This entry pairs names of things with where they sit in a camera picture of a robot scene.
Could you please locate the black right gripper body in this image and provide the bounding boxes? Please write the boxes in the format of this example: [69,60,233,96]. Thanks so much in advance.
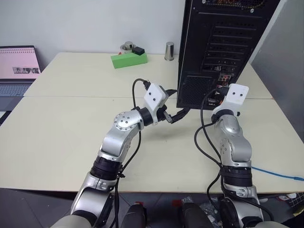
[206,87,230,106]

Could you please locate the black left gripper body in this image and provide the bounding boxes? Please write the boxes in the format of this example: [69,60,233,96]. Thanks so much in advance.
[157,85,172,123]

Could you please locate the black computer tower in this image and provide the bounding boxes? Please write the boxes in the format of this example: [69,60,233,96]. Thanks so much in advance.
[176,0,281,111]

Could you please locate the silver metal cup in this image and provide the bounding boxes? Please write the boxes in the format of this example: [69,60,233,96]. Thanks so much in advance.
[164,41,176,62]

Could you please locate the green rectangular box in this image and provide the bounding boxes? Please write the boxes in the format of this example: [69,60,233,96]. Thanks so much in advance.
[110,51,148,70]

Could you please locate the grey partition board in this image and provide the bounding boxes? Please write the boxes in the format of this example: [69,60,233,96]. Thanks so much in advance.
[247,0,304,145]

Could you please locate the dark rounded shape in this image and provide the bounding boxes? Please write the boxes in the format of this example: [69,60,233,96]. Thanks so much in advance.
[181,202,215,228]
[123,203,147,228]

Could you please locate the open laptop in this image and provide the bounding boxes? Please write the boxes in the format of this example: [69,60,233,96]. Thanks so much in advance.
[0,45,42,126]

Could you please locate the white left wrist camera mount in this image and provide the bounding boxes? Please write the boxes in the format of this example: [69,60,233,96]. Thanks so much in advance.
[143,83,169,125]

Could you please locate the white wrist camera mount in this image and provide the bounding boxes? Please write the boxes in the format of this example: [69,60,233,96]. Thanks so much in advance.
[143,83,169,125]
[213,83,250,115]

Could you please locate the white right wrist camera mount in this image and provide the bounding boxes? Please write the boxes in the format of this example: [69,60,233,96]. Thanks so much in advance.
[213,83,250,115]

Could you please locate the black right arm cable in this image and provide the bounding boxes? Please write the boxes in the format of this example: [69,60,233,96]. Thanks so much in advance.
[194,88,275,228]

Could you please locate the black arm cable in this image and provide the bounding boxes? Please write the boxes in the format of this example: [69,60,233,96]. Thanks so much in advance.
[113,78,152,228]
[194,88,275,228]

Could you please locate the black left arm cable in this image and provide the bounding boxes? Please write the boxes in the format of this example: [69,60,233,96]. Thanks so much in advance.
[113,78,152,228]

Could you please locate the blue ethernet cable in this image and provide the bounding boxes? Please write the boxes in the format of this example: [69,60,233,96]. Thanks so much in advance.
[250,166,304,181]

